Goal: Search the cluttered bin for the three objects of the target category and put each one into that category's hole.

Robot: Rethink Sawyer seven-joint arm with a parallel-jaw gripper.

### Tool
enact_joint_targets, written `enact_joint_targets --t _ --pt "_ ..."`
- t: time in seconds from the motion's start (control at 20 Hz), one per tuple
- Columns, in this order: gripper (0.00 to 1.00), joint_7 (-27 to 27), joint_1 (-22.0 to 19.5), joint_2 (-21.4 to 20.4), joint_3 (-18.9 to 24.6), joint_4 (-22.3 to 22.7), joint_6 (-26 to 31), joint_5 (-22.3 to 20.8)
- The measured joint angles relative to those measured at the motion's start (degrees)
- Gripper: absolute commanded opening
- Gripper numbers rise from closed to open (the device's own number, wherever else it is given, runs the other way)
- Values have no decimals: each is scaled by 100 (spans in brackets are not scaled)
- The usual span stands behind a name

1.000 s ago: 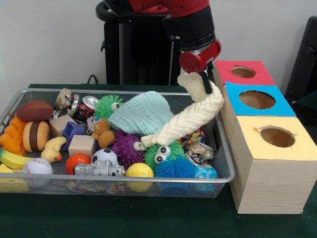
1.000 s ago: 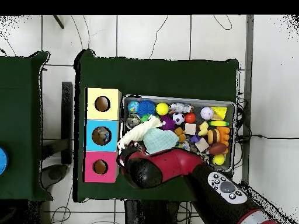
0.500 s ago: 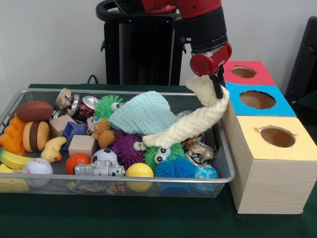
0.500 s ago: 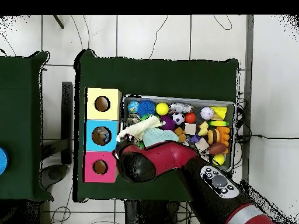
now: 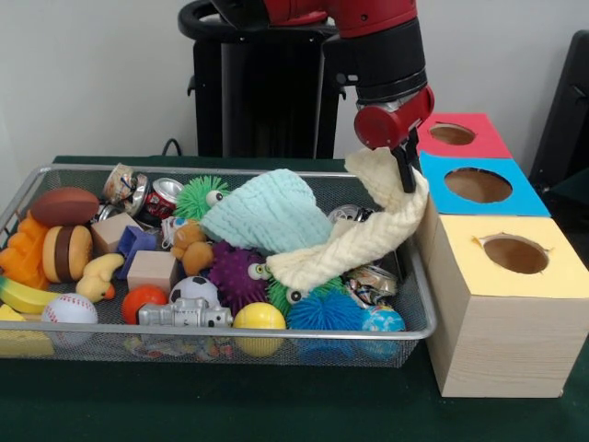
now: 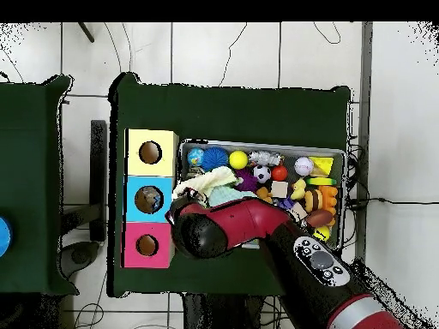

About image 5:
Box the clear mesh bin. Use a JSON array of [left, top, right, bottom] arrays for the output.
[[0, 164, 439, 369]]

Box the small green spiky toy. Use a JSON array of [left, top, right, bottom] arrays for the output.
[[267, 276, 345, 316]]

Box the yellow duck toy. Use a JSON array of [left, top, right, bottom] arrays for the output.
[[75, 253, 126, 304]]

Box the wooden box with three holes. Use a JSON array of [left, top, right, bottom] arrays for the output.
[[411, 111, 589, 399]]

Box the red soda can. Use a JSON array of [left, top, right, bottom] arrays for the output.
[[140, 178, 185, 224]]

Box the purple fuzzy toy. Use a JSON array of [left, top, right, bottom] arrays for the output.
[[207, 239, 275, 316]]

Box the small wooden block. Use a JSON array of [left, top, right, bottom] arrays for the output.
[[126, 250, 179, 294]]

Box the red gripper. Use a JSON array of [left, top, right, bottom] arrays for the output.
[[353, 85, 436, 195]]

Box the small soccer ball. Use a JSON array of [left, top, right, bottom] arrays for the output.
[[169, 276, 222, 312]]

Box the pale yellow cloth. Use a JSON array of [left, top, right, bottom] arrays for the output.
[[266, 147, 431, 293]]

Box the yellow ball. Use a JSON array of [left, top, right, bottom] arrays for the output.
[[233, 302, 287, 358]]

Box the blue spiky ball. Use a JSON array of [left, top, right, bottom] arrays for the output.
[[287, 291, 365, 334]]

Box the yellow toy banana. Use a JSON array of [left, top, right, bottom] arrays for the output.
[[0, 275, 61, 315]]

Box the toy hamburger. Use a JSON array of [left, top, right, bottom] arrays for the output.
[[41, 225, 94, 285]]

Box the crushed silver can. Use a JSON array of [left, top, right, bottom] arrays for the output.
[[342, 264, 400, 307], [101, 164, 148, 220]]

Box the white baseball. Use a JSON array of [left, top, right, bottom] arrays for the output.
[[41, 293, 99, 351]]

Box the brown toy football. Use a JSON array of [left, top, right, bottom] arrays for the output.
[[30, 187, 100, 228]]

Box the silver and black can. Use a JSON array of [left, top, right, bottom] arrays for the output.
[[328, 204, 376, 227]]

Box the mint green cloth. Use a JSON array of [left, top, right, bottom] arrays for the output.
[[200, 169, 335, 258]]

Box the yellow block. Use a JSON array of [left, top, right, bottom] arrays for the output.
[[0, 306, 56, 360]]

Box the green fuzzy toy with eyes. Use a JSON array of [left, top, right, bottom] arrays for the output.
[[173, 176, 231, 222]]

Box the silver robot toy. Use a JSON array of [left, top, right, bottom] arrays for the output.
[[138, 297, 235, 330]]

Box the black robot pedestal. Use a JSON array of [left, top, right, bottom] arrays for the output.
[[179, 0, 360, 159]]

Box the small red ball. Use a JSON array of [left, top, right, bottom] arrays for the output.
[[121, 285, 170, 325]]

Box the blue globe ball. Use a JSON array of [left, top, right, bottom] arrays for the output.
[[359, 306, 407, 360]]

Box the orange plush toy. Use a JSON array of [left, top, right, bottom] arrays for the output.
[[168, 221, 215, 278]]

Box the purple block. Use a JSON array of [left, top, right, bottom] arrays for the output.
[[114, 226, 157, 280]]

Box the black chair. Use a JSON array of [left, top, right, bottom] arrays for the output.
[[529, 30, 589, 231]]

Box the tan wooden cube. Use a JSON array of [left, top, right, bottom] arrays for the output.
[[90, 212, 141, 257]]

